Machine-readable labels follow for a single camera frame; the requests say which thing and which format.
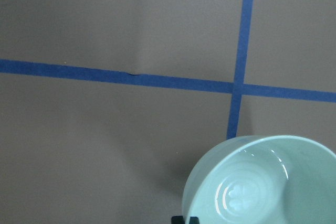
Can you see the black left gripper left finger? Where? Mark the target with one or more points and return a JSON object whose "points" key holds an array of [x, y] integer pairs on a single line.
{"points": [[177, 220]]}

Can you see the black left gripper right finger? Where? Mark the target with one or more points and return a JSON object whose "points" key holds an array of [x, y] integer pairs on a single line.
{"points": [[193, 220]]}

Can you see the light green ceramic bowl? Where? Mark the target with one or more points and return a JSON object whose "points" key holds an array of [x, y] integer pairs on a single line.
{"points": [[255, 179]]}

